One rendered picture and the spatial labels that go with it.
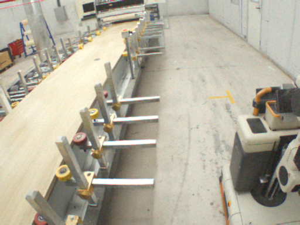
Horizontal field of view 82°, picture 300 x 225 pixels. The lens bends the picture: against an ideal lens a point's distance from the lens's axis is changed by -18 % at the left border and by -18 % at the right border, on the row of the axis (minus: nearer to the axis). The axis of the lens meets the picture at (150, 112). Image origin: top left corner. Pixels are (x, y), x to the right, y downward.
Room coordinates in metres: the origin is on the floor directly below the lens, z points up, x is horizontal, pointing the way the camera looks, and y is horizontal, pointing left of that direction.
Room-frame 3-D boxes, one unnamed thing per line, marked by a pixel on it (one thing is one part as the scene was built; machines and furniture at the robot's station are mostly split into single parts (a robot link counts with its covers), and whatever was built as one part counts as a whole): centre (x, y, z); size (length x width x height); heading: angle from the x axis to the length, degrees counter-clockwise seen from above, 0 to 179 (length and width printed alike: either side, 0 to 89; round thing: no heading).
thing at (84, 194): (0.61, 0.34, 0.82); 0.14 x 0.06 x 0.05; 171
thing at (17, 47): (9.08, 5.73, 0.41); 0.76 x 0.48 x 0.81; 178
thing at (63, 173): (0.64, 0.44, 0.85); 0.08 x 0.08 x 0.11
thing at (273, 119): (0.82, -0.78, 0.87); 0.23 x 0.15 x 0.11; 81
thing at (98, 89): (1.08, 0.27, 0.87); 0.04 x 0.04 x 0.48; 81
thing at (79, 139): (0.89, 0.40, 0.85); 0.08 x 0.08 x 0.11
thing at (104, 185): (0.61, 0.25, 0.82); 0.43 x 0.03 x 0.04; 81
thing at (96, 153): (0.86, 0.30, 0.84); 0.14 x 0.06 x 0.05; 171
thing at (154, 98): (1.35, 0.13, 0.82); 0.43 x 0.03 x 0.04; 81
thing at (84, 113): (0.83, 0.31, 0.87); 0.04 x 0.04 x 0.48; 81
